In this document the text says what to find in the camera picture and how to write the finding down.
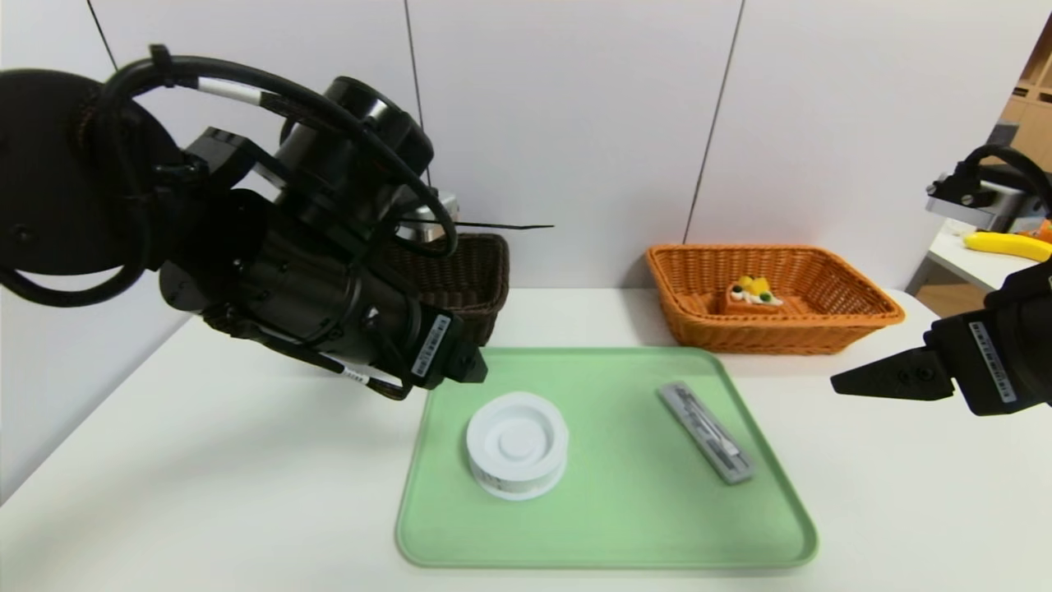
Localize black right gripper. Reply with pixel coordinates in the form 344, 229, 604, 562
829, 261, 1052, 417

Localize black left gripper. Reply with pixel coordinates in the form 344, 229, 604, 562
240, 226, 489, 391

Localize white round tape dispenser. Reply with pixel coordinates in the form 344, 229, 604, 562
466, 391, 570, 501

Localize toy fruit tart slice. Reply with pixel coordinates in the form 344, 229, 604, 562
722, 276, 784, 317

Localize grey rectangular pen case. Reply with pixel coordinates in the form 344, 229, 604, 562
655, 382, 756, 486

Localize dark brown wicker basket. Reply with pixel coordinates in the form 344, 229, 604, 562
386, 234, 511, 346

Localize orange wicker basket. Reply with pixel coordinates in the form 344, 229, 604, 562
644, 245, 906, 356

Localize thin black zip tie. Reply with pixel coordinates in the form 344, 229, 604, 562
403, 219, 556, 232

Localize yellow banana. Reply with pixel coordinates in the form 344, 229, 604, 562
963, 232, 1052, 262

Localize light green plastic tray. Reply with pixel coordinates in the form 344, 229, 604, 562
396, 346, 819, 570

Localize wooden shelf unit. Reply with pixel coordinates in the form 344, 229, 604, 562
972, 16, 1052, 186

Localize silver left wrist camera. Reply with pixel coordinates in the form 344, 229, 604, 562
397, 191, 459, 245

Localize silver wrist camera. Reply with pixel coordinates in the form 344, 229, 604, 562
397, 191, 459, 245
926, 169, 1028, 234

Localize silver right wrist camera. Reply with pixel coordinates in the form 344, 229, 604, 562
926, 169, 1028, 234

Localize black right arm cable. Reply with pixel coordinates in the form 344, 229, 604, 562
953, 144, 1052, 216

